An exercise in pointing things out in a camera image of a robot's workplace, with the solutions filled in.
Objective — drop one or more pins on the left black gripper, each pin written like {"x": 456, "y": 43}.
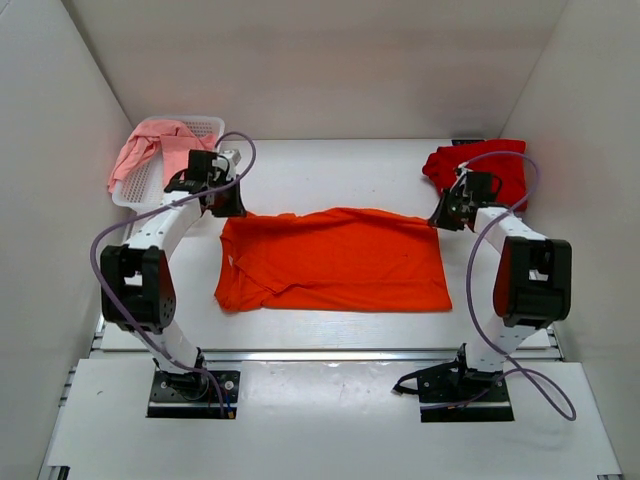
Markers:
{"x": 236, "y": 209}

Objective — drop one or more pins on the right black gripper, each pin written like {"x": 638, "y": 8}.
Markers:
{"x": 439, "y": 219}

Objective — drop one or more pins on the orange t shirt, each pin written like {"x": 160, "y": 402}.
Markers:
{"x": 341, "y": 259}

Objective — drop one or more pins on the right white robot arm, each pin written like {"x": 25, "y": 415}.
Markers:
{"x": 532, "y": 288}

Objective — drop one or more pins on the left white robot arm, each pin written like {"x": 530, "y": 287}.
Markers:
{"x": 142, "y": 299}

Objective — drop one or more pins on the red folded t shirt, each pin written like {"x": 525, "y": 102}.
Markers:
{"x": 503, "y": 161}

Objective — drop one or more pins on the pink t shirt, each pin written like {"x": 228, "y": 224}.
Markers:
{"x": 171, "y": 138}

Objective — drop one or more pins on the white plastic basket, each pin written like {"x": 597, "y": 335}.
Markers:
{"x": 142, "y": 190}

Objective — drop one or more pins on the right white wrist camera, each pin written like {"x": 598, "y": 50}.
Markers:
{"x": 458, "y": 189}

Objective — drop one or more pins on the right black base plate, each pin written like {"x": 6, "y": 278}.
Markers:
{"x": 447, "y": 393}

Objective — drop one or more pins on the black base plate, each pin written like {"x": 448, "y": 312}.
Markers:
{"x": 189, "y": 396}
{"x": 447, "y": 393}

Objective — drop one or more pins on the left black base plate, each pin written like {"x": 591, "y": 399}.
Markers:
{"x": 189, "y": 396}

